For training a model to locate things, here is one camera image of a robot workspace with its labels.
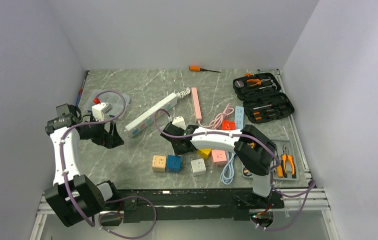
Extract black tool case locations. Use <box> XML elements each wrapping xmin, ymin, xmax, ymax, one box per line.
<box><xmin>232</xmin><ymin>72</ymin><xmax>295</xmax><ymax>124</ymax></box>

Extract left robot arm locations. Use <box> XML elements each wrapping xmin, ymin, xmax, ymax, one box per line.
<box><xmin>45</xmin><ymin>102</ymin><xmax>124</xmax><ymax>227</ymax></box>

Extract blue pen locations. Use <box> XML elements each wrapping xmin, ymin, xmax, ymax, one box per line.
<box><xmin>75</xmin><ymin>79</ymin><xmax>86</xmax><ymax>106</ymax></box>

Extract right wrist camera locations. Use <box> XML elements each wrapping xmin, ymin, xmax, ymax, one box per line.
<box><xmin>172</xmin><ymin>116</ymin><xmax>187</xmax><ymax>130</ymax></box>

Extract pink coiled cable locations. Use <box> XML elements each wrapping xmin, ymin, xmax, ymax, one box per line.
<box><xmin>197</xmin><ymin>103</ymin><xmax>236</xmax><ymax>130</ymax></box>

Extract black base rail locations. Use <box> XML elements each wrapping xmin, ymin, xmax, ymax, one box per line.
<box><xmin>104</xmin><ymin>188</ymin><xmax>284</xmax><ymax>223</ymax></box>

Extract white power strip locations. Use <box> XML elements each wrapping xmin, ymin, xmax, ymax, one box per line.
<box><xmin>125</xmin><ymin>93</ymin><xmax>178</xmax><ymax>138</ymax></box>

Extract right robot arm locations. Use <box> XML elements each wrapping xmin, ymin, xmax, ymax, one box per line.
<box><xmin>160</xmin><ymin>123</ymin><xmax>278</xmax><ymax>208</ymax></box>

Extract yellow cube plug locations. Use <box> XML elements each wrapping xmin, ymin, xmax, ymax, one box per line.
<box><xmin>197</xmin><ymin>148</ymin><xmax>212</xmax><ymax>160</ymax></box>

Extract beige cube plug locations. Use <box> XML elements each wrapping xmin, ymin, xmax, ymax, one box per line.
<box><xmin>152</xmin><ymin>155</ymin><xmax>167</xmax><ymax>173</ymax></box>

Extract blue power strip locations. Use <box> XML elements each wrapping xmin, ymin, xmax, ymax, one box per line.
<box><xmin>234</xmin><ymin>106</ymin><xmax>244</xmax><ymax>129</ymax></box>

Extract pink power strip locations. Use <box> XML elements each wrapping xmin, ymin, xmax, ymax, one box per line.
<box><xmin>191</xmin><ymin>87</ymin><xmax>202</xmax><ymax>123</ymax></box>

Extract red cube plug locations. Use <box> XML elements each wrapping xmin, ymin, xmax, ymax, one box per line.
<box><xmin>221</xmin><ymin>120</ymin><xmax>236</xmax><ymax>131</ymax></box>

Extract clear screw box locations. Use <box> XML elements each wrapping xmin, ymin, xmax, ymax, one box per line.
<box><xmin>83</xmin><ymin>89</ymin><xmax>123</xmax><ymax>117</ymax></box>

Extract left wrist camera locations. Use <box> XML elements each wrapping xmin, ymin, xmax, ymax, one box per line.
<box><xmin>91</xmin><ymin>97</ymin><xmax>112</xmax><ymax>122</ymax></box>

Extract orange pliers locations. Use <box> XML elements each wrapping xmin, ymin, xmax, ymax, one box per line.
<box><xmin>281</xmin><ymin>144</ymin><xmax>296</xmax><ymax>179</ymax></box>

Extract orange screwdriver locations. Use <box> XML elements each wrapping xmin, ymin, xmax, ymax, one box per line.
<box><xmin>189</xmin><ymin>65</ymin><xmax>221</xmax><ymax>73</ymax></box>

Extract blue cube plug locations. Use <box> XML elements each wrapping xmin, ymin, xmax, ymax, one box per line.
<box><xmin>166</xmin><ymin>155</ymin><xmax>181</xmax><ymax>173</ymax></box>

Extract white cube plug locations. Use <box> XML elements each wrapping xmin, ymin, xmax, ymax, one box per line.
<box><xmin>190</xmin><ymin>158</ymin><xmax>206</xmax><ymax>176</ymax></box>

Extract white coiled cord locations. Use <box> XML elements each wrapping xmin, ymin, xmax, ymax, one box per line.
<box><xmin>176</xmin><ymin>87</ymin><xmax>191</xmax><ymax>100</ymax></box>

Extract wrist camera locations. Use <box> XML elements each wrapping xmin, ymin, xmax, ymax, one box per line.
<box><xmin>172</xmin><ymin>116</ymin><xmax>187</xmax><ymax>130</ymax></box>
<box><xmin>91</xmin><ymin>97</ymin><xmax>112</xmax><ymax>122</ymax></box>

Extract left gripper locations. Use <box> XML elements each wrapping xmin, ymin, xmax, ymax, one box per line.
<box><xmin>80</xmin><ymin>113</ymin><xmax>124</xmax><ymax>149</ymax></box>

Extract light blue cable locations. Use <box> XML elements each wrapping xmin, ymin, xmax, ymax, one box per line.
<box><xmin>220</xmin><ymin>151</ymin><xmax>236</xmax><ymax>186</ymax></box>

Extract grey tool tray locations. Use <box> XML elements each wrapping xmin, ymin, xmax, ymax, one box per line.
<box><xmin>234</xmin><ymin>138</ymin><xmax>299</xmax><ymax>181</ymax></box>

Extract pink cube plug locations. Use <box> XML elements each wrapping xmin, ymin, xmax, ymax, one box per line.
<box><xmin>211</xmin><ymin>149</ymin><xmax>228</xmax><ymax>167</ymax></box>

